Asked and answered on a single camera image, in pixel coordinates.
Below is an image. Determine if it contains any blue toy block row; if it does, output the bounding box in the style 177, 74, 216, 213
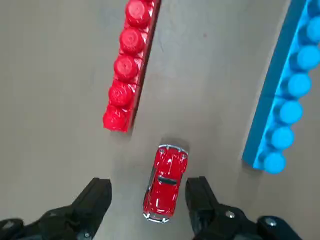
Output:
241, 0, 320, 175

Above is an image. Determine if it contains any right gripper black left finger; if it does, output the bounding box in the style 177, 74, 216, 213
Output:
0, 177, 113, 240

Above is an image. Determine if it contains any red toy car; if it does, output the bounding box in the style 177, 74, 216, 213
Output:
142, 143, 190, 224

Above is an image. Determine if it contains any red toy block row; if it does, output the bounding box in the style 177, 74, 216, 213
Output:
102, 0, 162, 133

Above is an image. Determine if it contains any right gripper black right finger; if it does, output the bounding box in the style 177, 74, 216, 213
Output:
184, 176, 303, 240

